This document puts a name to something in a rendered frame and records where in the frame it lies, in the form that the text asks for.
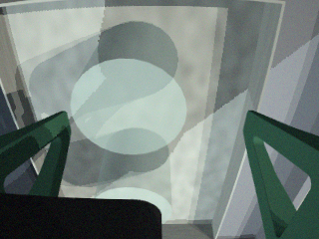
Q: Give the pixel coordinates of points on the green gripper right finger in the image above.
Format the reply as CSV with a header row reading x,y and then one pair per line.
x,y
276,208

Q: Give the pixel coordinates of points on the white shallow tray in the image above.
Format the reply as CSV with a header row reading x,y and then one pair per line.
x,y
225,49

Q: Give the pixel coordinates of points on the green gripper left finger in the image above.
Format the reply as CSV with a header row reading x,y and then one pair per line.
x,y
19,145

